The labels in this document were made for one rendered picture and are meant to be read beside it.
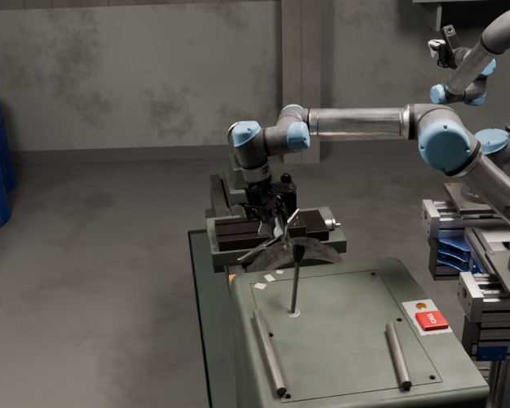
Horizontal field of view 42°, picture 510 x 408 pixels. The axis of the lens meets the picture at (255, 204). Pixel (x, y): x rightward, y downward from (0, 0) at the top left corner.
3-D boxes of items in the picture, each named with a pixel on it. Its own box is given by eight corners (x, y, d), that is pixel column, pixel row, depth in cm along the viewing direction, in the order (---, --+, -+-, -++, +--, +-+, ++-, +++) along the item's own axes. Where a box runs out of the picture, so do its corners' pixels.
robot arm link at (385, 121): (459, 94, 181) (278, 95, 189) (464, 107, 171) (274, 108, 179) (456, 134, 186) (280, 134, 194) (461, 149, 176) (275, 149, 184)
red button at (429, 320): (448, 331, 157) (448, 324, 157) (423, 334, 157) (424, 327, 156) (438, 316, 163) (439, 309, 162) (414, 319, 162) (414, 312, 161)
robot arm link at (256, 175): (249, 156, 184) (274, 157, 180) (253, 171, 186) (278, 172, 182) (235, 169, 179) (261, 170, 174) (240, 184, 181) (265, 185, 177)
